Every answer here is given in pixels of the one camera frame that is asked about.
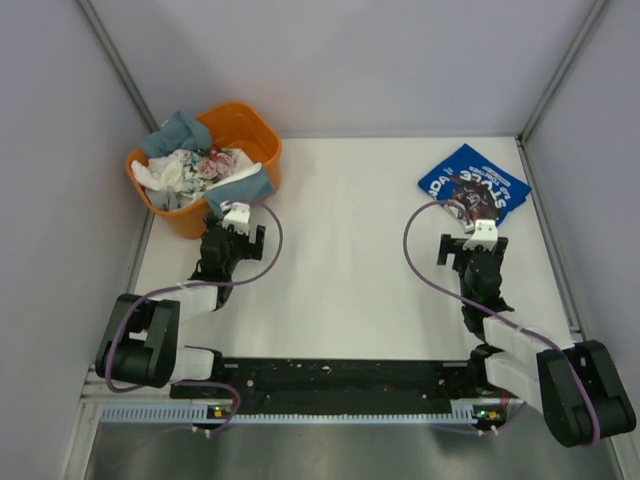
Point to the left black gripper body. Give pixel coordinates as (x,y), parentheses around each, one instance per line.
(240,248)

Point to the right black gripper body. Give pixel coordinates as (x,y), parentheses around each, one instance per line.
(462,260)

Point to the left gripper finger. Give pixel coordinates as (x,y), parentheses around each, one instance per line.
(256,247)
(212,221)

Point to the blue t shirt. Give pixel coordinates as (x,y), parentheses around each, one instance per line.
(474,188)

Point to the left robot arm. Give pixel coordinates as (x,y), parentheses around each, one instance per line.
(140,344)

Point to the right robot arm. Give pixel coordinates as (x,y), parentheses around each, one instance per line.
(575,386)

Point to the white t shirt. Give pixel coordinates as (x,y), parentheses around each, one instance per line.
(160,174)

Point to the grey-blue t shirt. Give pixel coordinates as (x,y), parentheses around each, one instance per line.
(184,132)

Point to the orange plastic laundry basket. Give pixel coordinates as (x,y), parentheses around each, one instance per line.
(232,124)

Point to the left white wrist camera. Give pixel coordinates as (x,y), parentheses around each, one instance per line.
(236,217)

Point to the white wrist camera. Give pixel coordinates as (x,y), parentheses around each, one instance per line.
(484,236)
(236,217)

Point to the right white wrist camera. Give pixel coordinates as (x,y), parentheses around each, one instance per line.
(484,236)

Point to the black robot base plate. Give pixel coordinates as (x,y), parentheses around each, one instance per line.
(350,387)

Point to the grey slotted cable duct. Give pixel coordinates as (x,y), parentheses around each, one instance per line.
(206,414)

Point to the left aluminium frame post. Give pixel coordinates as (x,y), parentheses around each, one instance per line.
(117,63)

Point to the aluminium frame post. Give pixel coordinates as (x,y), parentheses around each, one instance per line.
(595,16)
(117,63)

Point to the right aluminium frame post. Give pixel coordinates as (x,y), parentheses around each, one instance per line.
(595,16)

